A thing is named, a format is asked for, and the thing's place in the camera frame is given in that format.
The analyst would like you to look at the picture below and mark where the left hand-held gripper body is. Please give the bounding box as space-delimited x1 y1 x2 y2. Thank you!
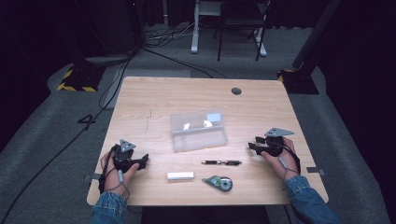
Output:
112 139 141 174

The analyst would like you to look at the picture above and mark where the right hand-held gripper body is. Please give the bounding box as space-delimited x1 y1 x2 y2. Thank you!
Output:
263 127 295 158

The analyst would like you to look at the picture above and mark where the black pen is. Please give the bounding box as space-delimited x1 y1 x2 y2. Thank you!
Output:
201 160 243 166

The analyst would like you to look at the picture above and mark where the white eraser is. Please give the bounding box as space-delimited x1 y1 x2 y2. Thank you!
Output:
166 171 195 181

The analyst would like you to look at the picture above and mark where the correction tape dispenser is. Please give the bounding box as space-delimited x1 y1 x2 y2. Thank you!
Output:
202 175 233 192

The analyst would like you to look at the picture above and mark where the clear plastic pencil box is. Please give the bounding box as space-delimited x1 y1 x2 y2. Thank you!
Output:
169 111 228 153

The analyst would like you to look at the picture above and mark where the person's right hand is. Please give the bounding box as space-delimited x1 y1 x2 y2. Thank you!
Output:
261 137 301 182

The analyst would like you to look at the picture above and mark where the person's left hand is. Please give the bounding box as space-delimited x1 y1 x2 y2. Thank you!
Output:
100 148 140 197

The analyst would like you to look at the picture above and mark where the black yellow striped stand base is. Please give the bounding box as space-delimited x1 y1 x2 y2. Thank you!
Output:
56 64 106 93
277 68 320 95

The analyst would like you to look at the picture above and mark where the dark slanted stand pole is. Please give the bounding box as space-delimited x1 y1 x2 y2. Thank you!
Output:
292 0 343 70

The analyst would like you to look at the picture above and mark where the black chair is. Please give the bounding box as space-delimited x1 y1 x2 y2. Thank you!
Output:
214 0 271 62

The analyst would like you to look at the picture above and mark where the dark equipment cabinet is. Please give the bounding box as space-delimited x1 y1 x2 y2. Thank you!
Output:
73 0 145 64

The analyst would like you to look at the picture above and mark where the thin grey cable with plug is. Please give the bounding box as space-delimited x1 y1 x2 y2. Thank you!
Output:
106 169 131 200
278 156 300 191

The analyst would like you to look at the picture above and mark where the long black floor cable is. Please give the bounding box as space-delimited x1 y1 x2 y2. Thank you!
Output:
0 50 138 224

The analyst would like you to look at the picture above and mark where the white desk frame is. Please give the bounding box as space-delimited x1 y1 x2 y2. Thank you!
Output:
191 0 269 58

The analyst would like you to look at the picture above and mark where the bundle of floor cables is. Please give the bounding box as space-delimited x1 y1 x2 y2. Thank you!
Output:
144 21 201 49

